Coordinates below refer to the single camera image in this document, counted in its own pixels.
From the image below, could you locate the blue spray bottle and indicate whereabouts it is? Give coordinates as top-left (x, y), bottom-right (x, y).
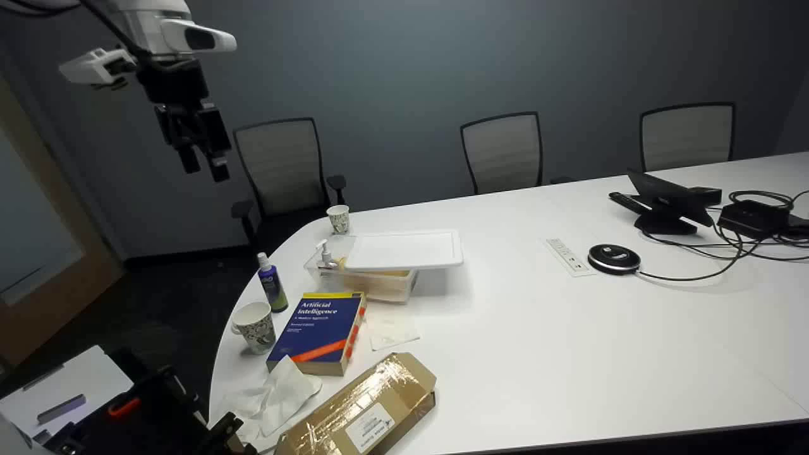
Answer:
top-left (259, 252), bottom-right (288, 313)

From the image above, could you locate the black orange clamp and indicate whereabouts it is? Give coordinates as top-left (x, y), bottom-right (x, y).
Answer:
top-left (106, 390), bottom-right (165, 420)

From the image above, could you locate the clear plastic lunchbox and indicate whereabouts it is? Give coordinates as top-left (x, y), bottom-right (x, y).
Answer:
top-left (305, 252), bottom-right (418, 304)

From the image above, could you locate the round black speakerphone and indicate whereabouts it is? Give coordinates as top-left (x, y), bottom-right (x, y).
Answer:
top-left (587, 243), bottom-right (640, 275)

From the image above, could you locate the brown cardboard package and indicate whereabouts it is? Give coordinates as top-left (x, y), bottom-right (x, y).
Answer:
top-left (275, 351), bottom-right (437, 455)

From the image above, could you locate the patterned paper cup far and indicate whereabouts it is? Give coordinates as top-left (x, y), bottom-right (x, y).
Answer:
top-left (326, 205), bottom-right (351, 236)

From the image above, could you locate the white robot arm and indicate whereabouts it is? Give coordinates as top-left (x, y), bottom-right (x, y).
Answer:
top-left (2, 0), bottom-right (237, 183)

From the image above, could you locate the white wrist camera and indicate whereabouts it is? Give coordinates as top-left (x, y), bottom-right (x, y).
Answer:
top-left (58, 47), bottom-right (137, 87)

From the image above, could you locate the black cable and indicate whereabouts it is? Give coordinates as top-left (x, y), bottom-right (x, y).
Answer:
top-left (631, 188), bottom-right (809, 285)

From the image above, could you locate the patterned paper cup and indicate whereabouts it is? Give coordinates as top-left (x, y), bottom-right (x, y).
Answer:
top-left (233, 300), bottom-right (275, 353)
top-left (326, 205), bottom-right (351, 236)

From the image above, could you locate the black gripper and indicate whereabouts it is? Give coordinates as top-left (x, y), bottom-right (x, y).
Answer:
top-left (137, 61), bottom-right (230, 183)

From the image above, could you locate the patterned paper cup near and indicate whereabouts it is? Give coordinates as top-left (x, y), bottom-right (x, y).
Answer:
top-left (233, 300), bottom-right (275, 353)

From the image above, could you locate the black cable box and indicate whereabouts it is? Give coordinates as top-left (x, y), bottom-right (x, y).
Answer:
top-left (717, 189), bottom-right (809, 241)

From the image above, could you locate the white paper sheet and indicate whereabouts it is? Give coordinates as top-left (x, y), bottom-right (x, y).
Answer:
top-left (0, 347), bottom-right (133, 438)

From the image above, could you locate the clear sanitizer bottle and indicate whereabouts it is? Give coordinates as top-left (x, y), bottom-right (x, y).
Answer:
top-left (315, 241), bottom-right (336, 271)

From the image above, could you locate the grey marker pen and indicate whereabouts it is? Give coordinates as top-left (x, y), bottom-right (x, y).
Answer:
top-left (35, 394), bottom-right (85, 424)

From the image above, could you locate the blue yellow book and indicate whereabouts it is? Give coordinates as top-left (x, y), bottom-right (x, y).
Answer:
top-left (266, 290), bottom-right (366, 377)

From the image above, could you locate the white lunchbox lid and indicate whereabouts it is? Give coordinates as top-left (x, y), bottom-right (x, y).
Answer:
top-left (345, 231), bottom-right (463, 271)

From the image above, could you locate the white remote control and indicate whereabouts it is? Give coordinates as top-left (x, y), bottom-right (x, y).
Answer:
top-left (547, 237), bottom-right (589, 279)

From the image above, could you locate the black conference phone device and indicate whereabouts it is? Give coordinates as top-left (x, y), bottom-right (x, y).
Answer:
top-left (609, 173), bottom-right (724, 236)

